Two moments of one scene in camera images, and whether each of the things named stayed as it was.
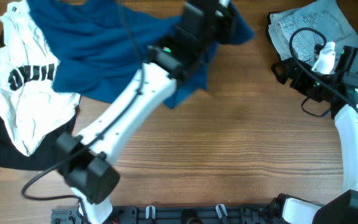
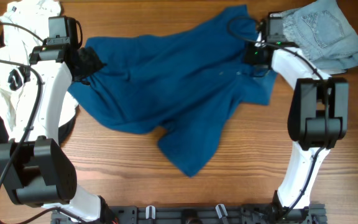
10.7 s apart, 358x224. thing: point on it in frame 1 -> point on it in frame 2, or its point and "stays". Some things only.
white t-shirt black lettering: x=21 y=74 stays
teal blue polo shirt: x=99 y=46 -> x=177 y=76
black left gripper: x=229 y=22 -> x=93 y=63
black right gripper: x=299 y=84 -> x=251 y=54
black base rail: x=236 y=214 stays
